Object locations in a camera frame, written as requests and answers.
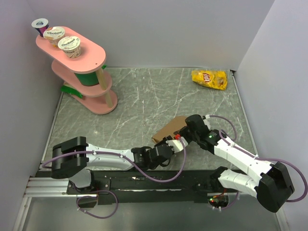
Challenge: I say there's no brown cardboard box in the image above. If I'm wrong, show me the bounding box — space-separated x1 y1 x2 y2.
152 116 187 144

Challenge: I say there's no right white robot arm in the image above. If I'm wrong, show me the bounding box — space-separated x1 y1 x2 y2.
179 115 295 213

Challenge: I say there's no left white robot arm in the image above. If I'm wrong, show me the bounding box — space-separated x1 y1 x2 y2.
51 136 174 193

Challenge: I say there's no yellow chips bag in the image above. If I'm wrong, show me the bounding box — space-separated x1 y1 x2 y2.
191 70 228 90

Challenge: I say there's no pink tiered shelf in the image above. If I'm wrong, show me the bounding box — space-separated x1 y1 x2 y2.
36 27 117 115

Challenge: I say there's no white Chobani yogurt cup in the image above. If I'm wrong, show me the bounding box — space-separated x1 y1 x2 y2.
58 36 81 58

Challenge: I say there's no orange Chobani yogurt cup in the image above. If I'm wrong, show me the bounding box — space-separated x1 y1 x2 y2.
43 26 65 47

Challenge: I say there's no purple yogurt cup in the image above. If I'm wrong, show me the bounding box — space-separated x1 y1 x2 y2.
31 18 49 37

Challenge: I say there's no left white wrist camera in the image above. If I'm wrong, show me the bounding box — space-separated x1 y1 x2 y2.
166 134 188 153

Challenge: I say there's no purple cable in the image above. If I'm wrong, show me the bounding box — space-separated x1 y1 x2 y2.
76 190 119 219
208 115 308 203
211 190 240 212
41 137 187 183

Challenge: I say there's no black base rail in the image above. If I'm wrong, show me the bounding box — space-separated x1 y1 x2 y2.
66 170 236 205

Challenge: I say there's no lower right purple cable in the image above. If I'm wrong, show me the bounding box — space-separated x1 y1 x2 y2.
211 190 240 212

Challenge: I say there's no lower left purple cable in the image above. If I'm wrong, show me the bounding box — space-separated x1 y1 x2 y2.
76 190 119 219

